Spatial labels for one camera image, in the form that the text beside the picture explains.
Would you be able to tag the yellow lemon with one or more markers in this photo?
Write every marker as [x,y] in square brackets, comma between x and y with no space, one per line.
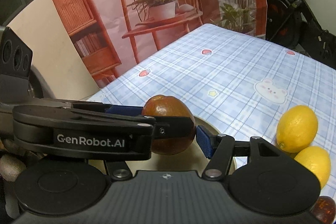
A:
[317,160]
[296,129]

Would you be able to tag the black exercise bike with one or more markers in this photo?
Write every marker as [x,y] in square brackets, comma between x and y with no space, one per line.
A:
[292,24]

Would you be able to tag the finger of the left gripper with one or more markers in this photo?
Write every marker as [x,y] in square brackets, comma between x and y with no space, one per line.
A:
[172,131]
[125,110]

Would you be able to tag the cream round plate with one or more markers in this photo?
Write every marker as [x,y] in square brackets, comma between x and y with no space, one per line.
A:
[190,159]

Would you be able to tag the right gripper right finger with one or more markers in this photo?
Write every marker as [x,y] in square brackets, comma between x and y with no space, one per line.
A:
[220,150]

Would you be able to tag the blue plaid tablecloth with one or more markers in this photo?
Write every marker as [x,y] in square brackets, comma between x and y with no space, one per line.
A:
[239,84]

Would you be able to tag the red apple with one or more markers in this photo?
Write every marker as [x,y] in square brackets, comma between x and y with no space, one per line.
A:
[169,106]

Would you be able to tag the gloved left hand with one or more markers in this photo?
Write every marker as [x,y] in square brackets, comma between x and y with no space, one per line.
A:
[11,160]

